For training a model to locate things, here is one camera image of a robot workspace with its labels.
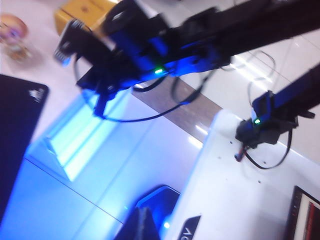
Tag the orange haired anime figurine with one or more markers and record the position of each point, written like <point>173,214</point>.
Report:
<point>13,37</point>

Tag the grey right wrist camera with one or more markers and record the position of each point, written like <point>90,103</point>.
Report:
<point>68,42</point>

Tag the black base display screen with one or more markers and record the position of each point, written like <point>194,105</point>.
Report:
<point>305,215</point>

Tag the black mouse pad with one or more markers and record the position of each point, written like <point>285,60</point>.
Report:
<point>17,125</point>

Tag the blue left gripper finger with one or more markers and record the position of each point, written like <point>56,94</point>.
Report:
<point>140,225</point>

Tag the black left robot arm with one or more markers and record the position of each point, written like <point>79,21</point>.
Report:
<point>282,110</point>

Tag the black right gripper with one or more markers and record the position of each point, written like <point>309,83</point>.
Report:
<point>110,62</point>

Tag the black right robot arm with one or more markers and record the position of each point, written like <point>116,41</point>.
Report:
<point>237,27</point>

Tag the white robot base platform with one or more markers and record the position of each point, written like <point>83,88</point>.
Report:
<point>237,187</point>

